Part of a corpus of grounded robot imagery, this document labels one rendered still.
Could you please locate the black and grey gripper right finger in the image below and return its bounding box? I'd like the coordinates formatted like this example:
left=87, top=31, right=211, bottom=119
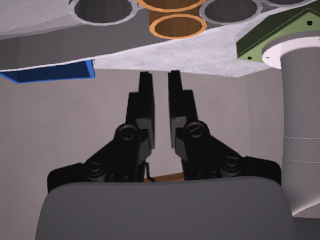
left=168, top=70, right=281, bottom=185

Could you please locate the bronze bushing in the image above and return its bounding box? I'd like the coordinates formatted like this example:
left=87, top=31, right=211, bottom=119
left=149, top=7, right=207, bottom=39
left=135, top=0, right=206, bottom=12

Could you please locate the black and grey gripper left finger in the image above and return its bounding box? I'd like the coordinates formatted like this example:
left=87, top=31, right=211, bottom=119
left=47, top=71, right=155, bottom=193

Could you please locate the blue crate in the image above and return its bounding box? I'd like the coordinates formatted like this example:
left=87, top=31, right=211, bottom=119
left=0, top=59, right=95, bottom=84

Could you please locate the dark grey metal bushing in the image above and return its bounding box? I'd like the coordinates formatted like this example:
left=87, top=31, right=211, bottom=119
left=260, top=0, right=312, bottom=8
left=69, top=0, right=139, bottom=26
left=198, top=0, right=263, bottom=25

